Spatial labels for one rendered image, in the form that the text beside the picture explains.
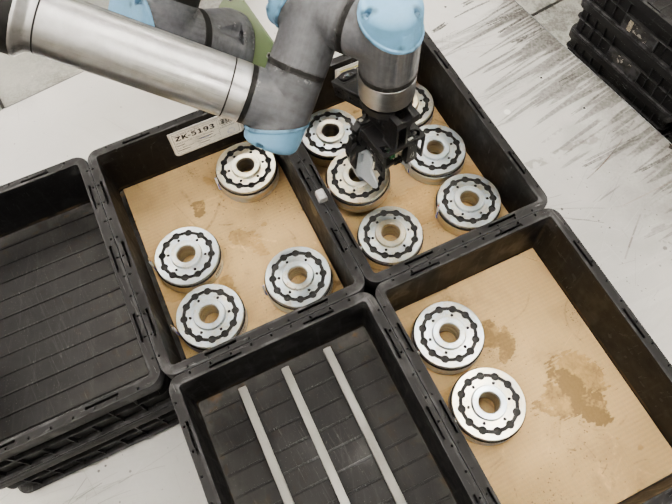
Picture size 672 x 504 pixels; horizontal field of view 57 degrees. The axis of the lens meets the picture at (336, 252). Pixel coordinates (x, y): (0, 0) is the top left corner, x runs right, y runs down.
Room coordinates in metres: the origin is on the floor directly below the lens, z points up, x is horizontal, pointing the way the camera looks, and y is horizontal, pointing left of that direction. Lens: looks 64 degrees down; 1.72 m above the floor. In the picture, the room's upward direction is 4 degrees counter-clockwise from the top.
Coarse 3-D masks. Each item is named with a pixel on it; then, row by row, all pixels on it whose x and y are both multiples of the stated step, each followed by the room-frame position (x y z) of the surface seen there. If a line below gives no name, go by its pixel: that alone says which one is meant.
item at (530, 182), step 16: (432, 48) 0.75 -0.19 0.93; (336, 64) 0.73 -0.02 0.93; (448, 64) 0.72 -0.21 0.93; (464, 96) 0.65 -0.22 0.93; (480, 112) 0.61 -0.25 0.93; (496, 128) 0.58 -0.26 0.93; (496, 144) 0.55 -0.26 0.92; (304, 160) 0.55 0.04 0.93; (512, 160) 0.52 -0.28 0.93; (320, 176) 0.52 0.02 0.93; (528, 176) 0.49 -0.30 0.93; (544, 192) 0.46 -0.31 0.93; (336, 208) 0.46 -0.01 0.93; (528, 208) 0.43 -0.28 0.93; (544, 208) 0.44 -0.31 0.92; (336, 224) 0.43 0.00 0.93; (496, 224) 0.41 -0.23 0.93; (352, 240) 0.41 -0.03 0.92; (464, 240) 0.39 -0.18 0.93; (416, 256) 0.37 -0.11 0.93; (432, 256) 0.37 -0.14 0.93; (368, 272) 0.35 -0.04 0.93; (384, 272) 0.35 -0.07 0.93; (400, 272) 0.35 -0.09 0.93
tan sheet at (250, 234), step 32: (128, 192) 0.58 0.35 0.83; (160, 192) 0.57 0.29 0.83; (192, 192) 0.57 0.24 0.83; (288, 192) 0.55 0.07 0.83; (160, 224) 0.51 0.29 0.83; (192, 224) 0.50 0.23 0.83; (224, 224) 0.50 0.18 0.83; (256, 224) 0.50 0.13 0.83; (288, 224) 0.49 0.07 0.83; (192, 256) 0.45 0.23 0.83; (224, 256) 0.44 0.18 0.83; (256, 256) 0.44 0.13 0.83; (160, 288) 0.39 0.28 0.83; (256, 288) 0.38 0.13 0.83; (256, 320) 0.33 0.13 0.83; (192, 352) 0.29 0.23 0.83
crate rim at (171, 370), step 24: (192, 120) 0.64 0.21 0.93; (120, 144) 0.60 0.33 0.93; (96, 168) 0.56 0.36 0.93; (312, 192) 0.49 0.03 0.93; (120, 240) 0.43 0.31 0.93; (336, 240) 0.41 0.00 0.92; (360, 288) 0.33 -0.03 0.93; (144, 312) 0.32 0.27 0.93; (312, 312) 0.30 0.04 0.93; (240, 336) 0.27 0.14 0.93; (168, 360) 0.24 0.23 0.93; (192, 360) 0.24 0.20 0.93
